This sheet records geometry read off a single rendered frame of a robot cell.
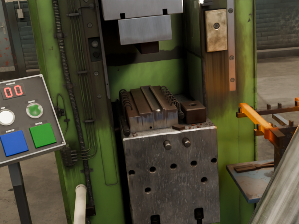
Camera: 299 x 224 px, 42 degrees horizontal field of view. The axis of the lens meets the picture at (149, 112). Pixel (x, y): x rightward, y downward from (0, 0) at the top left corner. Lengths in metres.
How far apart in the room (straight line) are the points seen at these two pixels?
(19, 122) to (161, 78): 0.88
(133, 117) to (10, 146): 0.49
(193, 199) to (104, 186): 0.42
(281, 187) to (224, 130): 1.14
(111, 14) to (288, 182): 0.99
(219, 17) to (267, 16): 5.99
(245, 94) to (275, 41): 5.97
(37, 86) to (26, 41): 6.42
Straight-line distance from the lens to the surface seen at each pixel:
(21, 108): 1.42
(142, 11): 1.48
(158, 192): 1.63
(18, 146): 1.38
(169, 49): 2.00
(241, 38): 1.74
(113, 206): 1.87
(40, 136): 1.40
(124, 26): 1.48
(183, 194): 1.66
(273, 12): 7.68
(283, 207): 0.69
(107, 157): 1.76
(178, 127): 1.54
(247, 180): 1.62
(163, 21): 1.49
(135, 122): 1.56
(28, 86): 1.45
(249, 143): 1.89
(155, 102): 1.69
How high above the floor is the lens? 1.46
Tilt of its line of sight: 18 degrees down
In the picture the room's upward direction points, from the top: 5 degrees counter-clockwise
